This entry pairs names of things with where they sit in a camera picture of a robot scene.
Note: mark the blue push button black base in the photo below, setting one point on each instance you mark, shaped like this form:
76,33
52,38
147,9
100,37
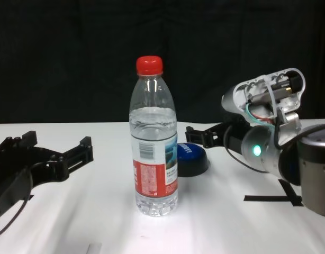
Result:
191,158

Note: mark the clear water bottle red cap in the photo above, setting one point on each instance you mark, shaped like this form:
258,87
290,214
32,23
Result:
153,132

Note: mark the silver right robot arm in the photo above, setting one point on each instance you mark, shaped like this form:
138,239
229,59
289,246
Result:
297,158

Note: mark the grey right wrist camera housing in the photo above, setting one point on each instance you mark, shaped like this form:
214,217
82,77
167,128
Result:
263,92

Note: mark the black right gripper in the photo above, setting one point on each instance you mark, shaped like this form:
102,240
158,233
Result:
235,132

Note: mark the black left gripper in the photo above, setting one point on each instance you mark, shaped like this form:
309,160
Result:
19,169

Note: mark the black fabric backdrop curtain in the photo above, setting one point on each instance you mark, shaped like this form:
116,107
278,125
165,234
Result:
162,39

